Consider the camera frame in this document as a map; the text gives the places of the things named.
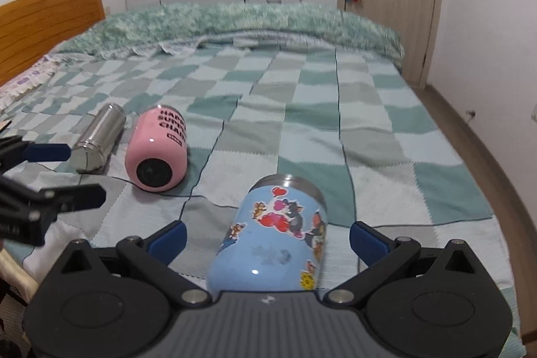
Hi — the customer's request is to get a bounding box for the green floral duvet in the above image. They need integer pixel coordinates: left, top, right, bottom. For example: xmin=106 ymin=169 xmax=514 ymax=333
xmin=51 ymin=3 xmax=405 ymax=68

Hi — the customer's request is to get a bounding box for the checkered green bed blanket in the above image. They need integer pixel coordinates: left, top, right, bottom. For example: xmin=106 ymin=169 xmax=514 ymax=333
xmin=2 ymin=42 xmax=525 ymax=357

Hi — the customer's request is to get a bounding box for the stainless steel bottle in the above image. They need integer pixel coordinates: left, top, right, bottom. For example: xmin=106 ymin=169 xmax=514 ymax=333
xmin=69 ymin=103 xmax=127 ymax=173

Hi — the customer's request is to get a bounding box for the pink cup with text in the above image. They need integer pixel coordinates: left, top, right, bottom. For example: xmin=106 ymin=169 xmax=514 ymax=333
xmin=125 ymin=104 xmax=188 ymax=193

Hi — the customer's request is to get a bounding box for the blue cartoon sticker cup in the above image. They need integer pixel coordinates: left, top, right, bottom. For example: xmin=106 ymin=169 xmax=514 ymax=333
xmin=206 ymin=173 xmax=328 ymax=297

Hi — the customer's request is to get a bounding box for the orange wooden headboard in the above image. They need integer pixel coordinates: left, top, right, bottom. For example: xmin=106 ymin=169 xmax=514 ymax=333
xmin=0 ymin=0 xmax=105 ymax=85

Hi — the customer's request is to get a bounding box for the floral pillow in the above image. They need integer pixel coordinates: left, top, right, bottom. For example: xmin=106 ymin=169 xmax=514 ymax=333
xmin=0 ymin=55 xmax=61 ymax=112

